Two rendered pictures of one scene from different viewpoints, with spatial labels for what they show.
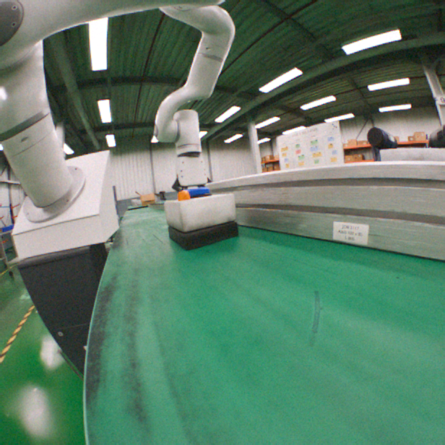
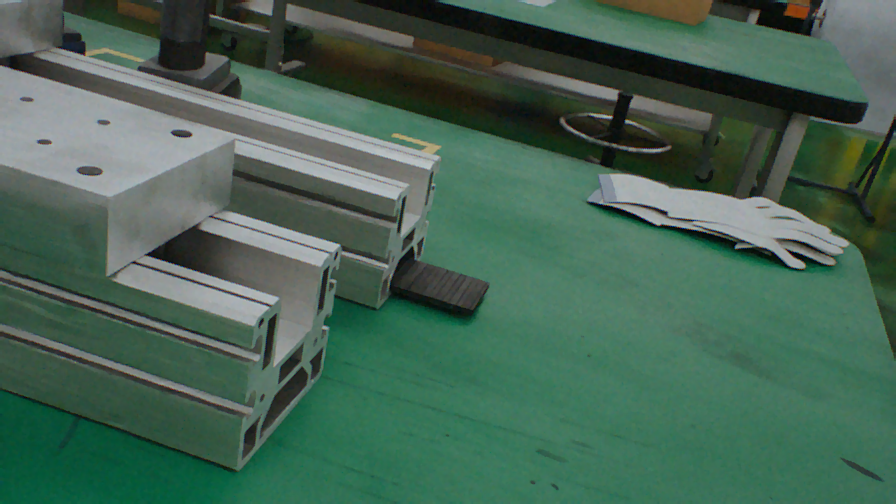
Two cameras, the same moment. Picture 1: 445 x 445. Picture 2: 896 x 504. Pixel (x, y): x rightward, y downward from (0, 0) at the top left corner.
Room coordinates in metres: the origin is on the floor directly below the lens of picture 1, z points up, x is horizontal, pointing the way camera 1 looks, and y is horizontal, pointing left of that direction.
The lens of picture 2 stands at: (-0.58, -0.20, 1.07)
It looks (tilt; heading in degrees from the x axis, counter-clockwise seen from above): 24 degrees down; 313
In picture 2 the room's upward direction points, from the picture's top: 12 degrees clockwise
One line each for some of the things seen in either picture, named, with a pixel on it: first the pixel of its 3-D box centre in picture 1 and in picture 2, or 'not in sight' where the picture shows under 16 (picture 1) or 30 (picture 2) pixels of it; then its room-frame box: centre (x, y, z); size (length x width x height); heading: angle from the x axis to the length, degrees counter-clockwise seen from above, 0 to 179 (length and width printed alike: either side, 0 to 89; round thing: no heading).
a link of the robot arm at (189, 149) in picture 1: (189, 152); not in sight; (0.58, 0.08, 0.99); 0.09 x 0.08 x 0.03; 122
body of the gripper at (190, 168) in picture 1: (191, 170); not in sight; (0.58, 0.09, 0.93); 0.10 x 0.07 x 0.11; 122
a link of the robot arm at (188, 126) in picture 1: (186, 130); not in sight; (0.57, 0.09, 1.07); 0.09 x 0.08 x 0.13; 127
